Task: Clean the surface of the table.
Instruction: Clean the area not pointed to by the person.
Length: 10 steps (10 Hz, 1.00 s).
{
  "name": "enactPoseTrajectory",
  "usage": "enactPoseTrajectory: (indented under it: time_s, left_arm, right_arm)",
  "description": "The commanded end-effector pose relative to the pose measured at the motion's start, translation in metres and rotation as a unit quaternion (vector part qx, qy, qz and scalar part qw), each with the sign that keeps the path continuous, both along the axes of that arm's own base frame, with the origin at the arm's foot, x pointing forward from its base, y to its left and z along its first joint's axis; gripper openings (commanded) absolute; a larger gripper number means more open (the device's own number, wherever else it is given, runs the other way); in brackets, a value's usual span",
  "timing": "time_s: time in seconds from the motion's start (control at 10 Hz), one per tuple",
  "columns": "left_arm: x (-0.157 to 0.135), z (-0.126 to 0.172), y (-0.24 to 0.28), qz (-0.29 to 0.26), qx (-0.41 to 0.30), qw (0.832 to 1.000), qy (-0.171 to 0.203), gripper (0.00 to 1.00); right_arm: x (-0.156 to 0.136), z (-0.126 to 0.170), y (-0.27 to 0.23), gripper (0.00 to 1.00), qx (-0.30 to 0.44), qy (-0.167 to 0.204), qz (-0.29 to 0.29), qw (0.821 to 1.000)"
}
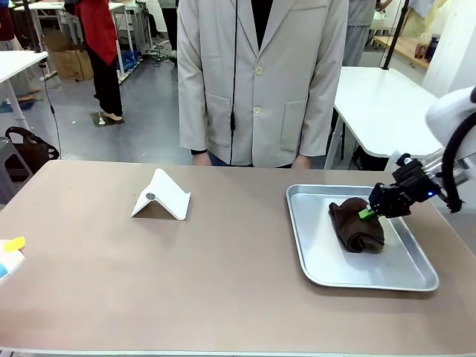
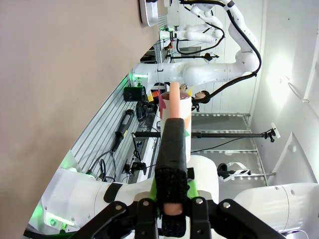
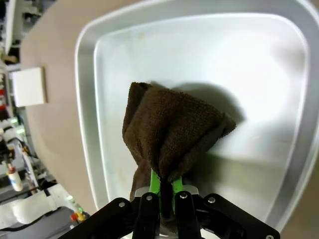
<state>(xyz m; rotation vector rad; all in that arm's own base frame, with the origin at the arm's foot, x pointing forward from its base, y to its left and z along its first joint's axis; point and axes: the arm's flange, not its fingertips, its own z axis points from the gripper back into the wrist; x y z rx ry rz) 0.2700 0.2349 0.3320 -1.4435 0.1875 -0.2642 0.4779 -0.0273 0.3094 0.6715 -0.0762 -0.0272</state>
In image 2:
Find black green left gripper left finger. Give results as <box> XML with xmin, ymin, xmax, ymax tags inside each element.
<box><xmin>83</xmin><ymin>178</ymin><xmax>163</xmax><ymax>239</ymax></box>

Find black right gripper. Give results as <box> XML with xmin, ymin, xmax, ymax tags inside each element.
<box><xmin>166</xmin><ymin>26</ymin><xmax>178</xmax><ymax>42</ymax></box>

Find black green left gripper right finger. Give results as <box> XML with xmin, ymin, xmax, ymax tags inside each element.
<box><xmin>185</xmin><ymin>168</ymin><xmax>284</xmax><ymax>239</ymax></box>

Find short black tripod pole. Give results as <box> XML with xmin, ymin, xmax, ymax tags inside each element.
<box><xmin>165</xmin><ymin>52</ymin><xmax>220</xmax><ymax>63</ymax></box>

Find white tray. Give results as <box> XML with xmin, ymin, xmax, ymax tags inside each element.
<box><xmin>139</xmin><ymin>0</ymin><xmax>159</xmax><ymax>27</ymax></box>

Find white black headset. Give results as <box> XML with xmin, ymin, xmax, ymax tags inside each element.
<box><xmin>217</xmin><ymin>161</ymin><xmax>251</xmax><ymax>182</ymax></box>

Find person's dark haired head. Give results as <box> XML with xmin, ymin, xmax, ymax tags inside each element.
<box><xmin>191</xmin><ymin>90</ymin><xmax>211</xmax><ymax>105</ymax></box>

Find black cylinder device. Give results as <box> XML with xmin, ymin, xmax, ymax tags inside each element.
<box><xmin>123</xmin><ymin>85</ymin><xmax>147</xmax><ymax>102</ymax></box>

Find long black tripod pole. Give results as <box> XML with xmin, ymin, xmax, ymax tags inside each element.
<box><xmin>131</xmin><ymin>122</ymin><xmax>281</xmax><ymax>143</ymax></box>

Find black articulated mount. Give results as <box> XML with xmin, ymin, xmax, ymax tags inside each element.
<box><xmin>123</xmin><ymin>134</ymin><xmax>148</xmax><ymax>175</ymax></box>

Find black handle cable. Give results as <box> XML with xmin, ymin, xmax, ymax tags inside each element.
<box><xmin>86</xmin><ymin>148</ymin><xmax>118</xmax><ymax>183</ymax></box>

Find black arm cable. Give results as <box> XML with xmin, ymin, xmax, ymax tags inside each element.
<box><xmin>178</xmin><ymin>0</ymin><xmax>262</xmax><ymax>100</ymax></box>

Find black enabling handle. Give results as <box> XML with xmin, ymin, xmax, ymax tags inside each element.
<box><xmin>115</xmin><ymin>109</ymin><xmax>136</xmax><ymax>151</ymax></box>

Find aluminium slotted base plate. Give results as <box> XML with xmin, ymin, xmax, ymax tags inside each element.
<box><xmin>70</xmin><ymin>72</ymin><xmax>162</xmax><ymax>185</ymax></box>

